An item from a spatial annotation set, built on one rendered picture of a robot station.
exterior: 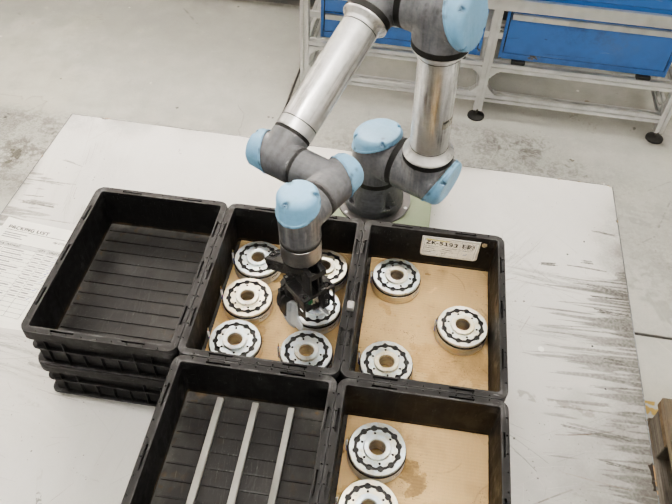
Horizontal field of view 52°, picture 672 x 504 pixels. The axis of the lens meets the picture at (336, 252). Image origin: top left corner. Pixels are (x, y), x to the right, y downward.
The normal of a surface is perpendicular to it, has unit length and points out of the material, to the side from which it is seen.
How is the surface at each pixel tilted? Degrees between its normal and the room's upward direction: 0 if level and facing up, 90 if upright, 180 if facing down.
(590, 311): 0
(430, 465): 0
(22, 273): 0
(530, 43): 90
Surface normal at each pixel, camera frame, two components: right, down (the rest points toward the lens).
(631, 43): -0.17, 0.73
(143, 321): 0.03, -0.67
